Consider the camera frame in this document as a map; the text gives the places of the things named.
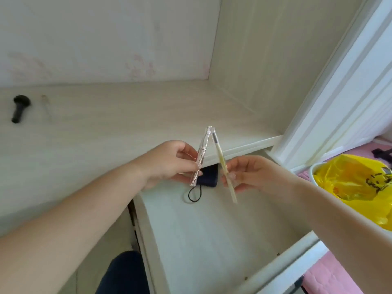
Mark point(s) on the yellow plastic bag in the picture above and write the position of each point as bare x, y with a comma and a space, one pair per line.
346, 174

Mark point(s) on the navy power bank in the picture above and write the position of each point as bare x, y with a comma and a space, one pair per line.
209, 177

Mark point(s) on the yellow thin eyeliner pencil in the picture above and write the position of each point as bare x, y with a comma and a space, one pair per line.
219, 150

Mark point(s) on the black clothes rack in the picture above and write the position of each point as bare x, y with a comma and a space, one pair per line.
382, 154

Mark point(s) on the white silver mascara pen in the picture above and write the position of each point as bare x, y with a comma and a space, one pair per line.
204, 140

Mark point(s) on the white wardrobe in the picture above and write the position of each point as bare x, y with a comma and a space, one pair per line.
337, 104

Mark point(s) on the black makeup brush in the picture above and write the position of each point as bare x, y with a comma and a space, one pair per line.
19, 110

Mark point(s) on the person's left forearm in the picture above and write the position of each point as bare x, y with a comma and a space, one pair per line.
61, 235

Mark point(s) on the person's right hand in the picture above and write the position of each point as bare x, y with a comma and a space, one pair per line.
263, 176

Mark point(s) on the person's left hand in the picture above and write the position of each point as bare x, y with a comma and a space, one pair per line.
165, 165

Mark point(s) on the white drawer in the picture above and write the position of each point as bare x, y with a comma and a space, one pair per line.
199, 241

